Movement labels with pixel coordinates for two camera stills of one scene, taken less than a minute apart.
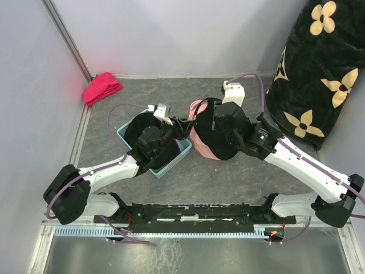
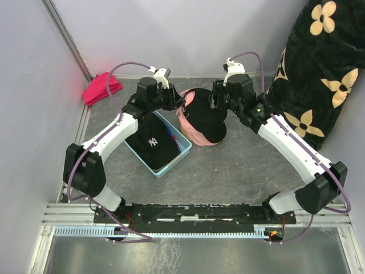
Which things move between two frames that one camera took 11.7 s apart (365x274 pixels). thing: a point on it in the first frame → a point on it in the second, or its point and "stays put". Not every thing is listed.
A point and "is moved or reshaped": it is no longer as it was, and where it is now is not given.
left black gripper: x=180 y=128 → x=175 y=100
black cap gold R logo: x=213 y=144 is moved or reshaped
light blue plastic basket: x=186 y=145 stays put
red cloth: x=101 y=87 stays put
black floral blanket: x=317 y=69 stays put
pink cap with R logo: x=202 y=105 → x=193 y=137
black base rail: x=151 y=214 stays put
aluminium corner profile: x=48 y=6 stays put
